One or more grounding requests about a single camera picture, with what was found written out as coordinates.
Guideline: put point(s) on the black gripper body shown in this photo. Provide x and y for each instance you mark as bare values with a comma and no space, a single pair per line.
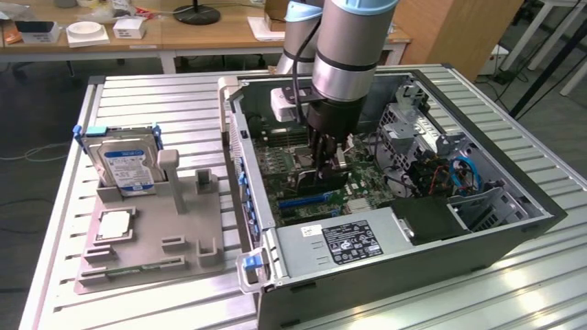
336,117

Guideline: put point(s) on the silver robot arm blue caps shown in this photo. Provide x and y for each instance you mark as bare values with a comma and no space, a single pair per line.
349,51

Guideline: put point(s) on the metal socket cover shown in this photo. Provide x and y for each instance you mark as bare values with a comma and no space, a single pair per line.
342,156

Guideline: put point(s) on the CPU socket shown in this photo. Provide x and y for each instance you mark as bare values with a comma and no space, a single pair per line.
300,159

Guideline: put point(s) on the green motherboard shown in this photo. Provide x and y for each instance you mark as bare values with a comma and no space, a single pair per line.
362,182

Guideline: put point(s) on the blue expansion slot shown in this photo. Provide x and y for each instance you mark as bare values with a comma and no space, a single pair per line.
298,202

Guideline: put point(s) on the silver chipset heatsink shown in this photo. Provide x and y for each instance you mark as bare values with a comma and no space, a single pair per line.
359,205

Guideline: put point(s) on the silver disk bay cage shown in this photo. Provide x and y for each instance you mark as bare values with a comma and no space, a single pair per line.
403,134

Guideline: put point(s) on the black plastic shroud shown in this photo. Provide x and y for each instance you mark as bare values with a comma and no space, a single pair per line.
426,220

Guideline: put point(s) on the white paper stack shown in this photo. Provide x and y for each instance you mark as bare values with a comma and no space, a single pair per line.
266,32

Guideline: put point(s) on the silver power supply unit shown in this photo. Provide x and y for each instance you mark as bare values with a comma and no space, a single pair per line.
294,254

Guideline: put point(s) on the brown cardboard box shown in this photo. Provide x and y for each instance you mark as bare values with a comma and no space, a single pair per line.
275,10

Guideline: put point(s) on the blue case latch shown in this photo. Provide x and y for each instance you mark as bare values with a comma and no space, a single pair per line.
251,264

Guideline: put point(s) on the wooden cabinet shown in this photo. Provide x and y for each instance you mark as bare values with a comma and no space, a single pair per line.
458,34

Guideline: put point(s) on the wooden desk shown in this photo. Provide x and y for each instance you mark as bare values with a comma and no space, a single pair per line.
206,41

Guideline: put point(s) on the black lamp base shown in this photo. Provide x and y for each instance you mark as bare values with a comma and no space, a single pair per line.
198,15

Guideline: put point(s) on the hard disk in blue caddy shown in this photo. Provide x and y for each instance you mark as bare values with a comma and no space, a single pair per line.
124,165

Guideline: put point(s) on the open black PC case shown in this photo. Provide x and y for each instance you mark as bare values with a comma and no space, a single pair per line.
413,292

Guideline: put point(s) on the grey plastic parts rack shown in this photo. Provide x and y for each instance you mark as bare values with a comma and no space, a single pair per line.
151,240

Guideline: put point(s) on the silver CPU chip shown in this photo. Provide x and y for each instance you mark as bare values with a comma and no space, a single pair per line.
115,225

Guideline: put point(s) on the green RAM stick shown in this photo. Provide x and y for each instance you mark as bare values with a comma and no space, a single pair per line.
138,267

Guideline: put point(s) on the small white carton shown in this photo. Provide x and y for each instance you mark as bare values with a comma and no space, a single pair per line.
130,29

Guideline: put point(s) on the white round part on box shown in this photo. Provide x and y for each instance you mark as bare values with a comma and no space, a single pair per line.
87,39

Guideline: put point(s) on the crumpled clear plastic bag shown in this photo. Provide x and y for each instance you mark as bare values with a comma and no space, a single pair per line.
99,15

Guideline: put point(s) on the grey cup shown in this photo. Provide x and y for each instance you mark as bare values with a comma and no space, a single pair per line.
66,3

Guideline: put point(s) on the white box dark lid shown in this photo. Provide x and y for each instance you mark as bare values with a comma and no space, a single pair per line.
42,38

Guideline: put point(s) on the orange object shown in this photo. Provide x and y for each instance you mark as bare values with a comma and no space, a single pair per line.
12,38

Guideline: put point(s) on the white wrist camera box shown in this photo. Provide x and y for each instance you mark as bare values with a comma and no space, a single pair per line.
286,108

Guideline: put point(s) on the black intrusion switch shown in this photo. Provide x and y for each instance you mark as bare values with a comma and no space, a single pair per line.
244,134

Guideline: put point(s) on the silver perforated metal bracket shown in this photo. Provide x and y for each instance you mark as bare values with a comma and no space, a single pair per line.
482,209

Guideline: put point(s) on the white wall box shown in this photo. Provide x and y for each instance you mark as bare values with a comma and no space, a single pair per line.
499,58

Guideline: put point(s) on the white desk frame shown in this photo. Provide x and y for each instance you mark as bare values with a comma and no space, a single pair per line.
570,80

